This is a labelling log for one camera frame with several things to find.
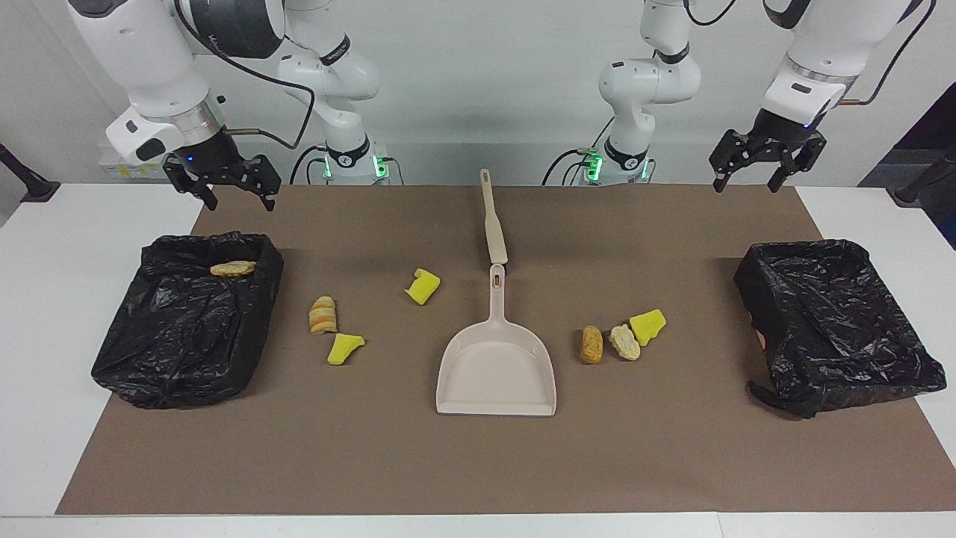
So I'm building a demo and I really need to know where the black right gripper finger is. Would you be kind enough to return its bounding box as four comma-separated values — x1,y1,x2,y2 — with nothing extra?
163,157,219,211
243,155,282,214

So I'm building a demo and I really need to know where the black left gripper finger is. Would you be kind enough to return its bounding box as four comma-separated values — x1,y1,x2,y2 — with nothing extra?
710,131,757,194
768,134,828,194

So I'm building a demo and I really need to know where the yellow sponge piece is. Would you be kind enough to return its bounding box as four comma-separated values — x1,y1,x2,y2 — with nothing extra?
327,334,367,366
404,268,441,306
629,309,667,347

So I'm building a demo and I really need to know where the pale bread chunk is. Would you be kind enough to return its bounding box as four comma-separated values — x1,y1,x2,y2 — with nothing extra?
609,324,642,362

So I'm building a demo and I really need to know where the beige hand brush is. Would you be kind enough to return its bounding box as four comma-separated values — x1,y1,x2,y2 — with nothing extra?
479,169,509,265

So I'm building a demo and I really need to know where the beige plastic dustpan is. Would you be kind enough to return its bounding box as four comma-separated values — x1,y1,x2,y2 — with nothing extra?
436,263,558,417

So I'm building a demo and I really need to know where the black bag-lined bin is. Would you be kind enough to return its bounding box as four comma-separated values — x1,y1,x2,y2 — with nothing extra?
733,239,948,419
91,232,285,409

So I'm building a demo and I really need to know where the black clamp stand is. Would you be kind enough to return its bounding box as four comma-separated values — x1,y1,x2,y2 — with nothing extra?
0,142,60,202
887,146,956,208

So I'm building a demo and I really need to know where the striped croissant piece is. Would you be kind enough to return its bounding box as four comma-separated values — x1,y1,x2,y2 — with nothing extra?
308,296,338,335

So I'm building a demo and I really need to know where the brown table mat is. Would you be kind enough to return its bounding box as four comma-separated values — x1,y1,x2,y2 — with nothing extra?
56,185,956,516

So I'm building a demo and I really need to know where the black base cable bundle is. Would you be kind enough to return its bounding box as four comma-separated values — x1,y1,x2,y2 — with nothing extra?
290,144,329,185
541,116,615,186

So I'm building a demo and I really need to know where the white wall box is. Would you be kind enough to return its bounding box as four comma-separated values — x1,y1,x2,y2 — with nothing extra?
99,153,169,182

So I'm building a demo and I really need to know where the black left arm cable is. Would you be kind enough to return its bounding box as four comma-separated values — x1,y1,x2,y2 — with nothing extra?
836,0,938,107

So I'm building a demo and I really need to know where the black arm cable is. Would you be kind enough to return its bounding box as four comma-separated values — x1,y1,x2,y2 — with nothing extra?
836,0,938,107
172,0,316,150

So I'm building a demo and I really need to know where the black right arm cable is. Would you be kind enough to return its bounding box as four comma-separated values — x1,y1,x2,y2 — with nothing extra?
172,0,316,150

